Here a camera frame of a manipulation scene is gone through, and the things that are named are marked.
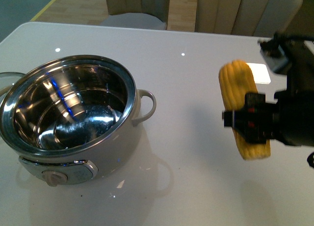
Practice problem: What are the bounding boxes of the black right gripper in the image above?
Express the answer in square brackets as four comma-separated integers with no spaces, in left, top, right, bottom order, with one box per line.
[222,92,278,144]

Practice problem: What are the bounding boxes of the yellow corn cob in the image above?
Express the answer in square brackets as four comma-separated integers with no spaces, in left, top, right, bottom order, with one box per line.
[218,60,271,160]

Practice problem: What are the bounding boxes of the glass pot lid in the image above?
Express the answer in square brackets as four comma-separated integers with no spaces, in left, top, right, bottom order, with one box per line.
[0,72,25,89]

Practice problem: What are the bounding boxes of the beige electric cooking pot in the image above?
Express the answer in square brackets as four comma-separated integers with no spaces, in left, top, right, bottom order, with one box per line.
[0,55,157,186]

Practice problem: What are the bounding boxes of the beige chair right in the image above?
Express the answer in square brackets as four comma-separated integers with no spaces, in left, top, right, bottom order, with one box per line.
[195,0,303,37]

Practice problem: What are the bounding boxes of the beige chair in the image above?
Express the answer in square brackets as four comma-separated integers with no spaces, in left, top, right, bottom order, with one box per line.
[100,0,170,30]
[195,0,303,37]

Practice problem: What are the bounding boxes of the beige chair left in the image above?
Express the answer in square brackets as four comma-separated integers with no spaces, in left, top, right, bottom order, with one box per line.
[100,0,170,30]

